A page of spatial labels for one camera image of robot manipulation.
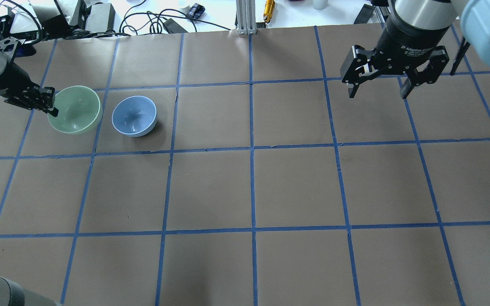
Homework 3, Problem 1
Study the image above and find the green ceramic bowl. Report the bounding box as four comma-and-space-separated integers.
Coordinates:
47, 85, 103, 135

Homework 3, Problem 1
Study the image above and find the aluminium frame post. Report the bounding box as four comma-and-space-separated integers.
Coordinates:
236, 0, 257, 35

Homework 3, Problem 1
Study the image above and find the black power adapter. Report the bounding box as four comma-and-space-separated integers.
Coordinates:
162, 19, 188, 34

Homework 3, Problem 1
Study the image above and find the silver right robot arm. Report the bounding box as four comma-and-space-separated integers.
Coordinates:
340, 0, 490, 99

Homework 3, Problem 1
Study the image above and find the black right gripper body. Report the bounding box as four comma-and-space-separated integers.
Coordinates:
350, 13, 450, 81

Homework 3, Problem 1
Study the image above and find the yellow cylindrical tool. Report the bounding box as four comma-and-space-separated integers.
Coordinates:
262, 0, 276, 24

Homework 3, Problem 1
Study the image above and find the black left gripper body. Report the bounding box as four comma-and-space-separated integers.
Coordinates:
0, 64, 43, 110

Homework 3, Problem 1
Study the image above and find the black smartphone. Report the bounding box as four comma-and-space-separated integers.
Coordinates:
353, 4, 375, 24

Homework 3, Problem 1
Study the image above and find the blue ceramic bowl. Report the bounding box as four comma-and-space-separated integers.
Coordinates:
111, 96, 158, 137

